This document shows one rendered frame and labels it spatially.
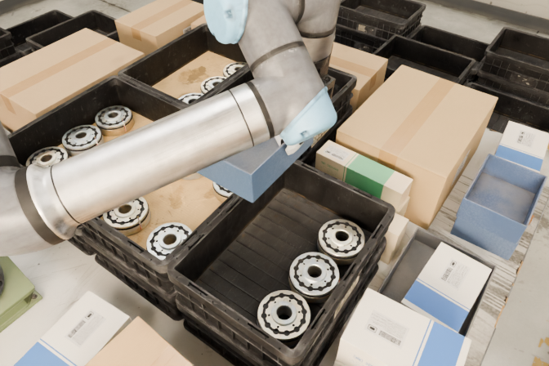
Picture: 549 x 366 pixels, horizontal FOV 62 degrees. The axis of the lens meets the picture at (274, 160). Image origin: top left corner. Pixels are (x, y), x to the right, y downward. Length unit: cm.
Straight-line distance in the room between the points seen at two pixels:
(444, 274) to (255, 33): 73
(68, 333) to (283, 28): 76
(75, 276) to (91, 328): 23
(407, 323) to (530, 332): 122
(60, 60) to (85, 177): 112
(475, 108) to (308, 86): 90
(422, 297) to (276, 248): 33
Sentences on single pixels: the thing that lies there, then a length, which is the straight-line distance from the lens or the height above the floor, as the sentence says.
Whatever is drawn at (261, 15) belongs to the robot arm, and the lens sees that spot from 56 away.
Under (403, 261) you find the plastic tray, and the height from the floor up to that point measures 70.
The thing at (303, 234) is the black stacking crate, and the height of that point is 83.
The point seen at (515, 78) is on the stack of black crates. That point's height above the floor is 51.
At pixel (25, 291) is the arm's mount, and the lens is 120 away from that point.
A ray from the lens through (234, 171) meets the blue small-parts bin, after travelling 78.
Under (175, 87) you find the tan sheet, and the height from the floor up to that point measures 83.
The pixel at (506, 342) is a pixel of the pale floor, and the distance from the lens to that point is 203.
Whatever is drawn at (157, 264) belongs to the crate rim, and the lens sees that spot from 91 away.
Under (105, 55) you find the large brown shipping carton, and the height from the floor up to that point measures 90.
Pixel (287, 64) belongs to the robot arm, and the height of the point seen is 138.
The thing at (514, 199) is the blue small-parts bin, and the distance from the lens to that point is 135.
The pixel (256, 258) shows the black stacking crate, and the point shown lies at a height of 83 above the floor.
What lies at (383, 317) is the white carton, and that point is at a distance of 91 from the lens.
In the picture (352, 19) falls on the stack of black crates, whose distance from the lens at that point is 259.
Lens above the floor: 167
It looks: 43 degrees down
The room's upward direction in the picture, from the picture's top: straight up
